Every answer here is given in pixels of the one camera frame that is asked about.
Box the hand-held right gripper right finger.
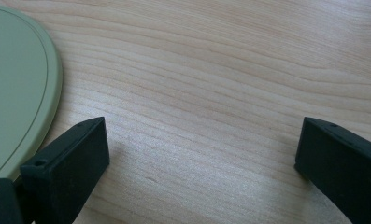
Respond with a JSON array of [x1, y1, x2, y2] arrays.
[[294, 116, 371, 224]]

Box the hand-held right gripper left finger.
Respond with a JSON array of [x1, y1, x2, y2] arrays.
[[19, 116, 110, 224]]

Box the green round plate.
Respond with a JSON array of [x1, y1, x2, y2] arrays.
[[0, 4, 64, 182]]

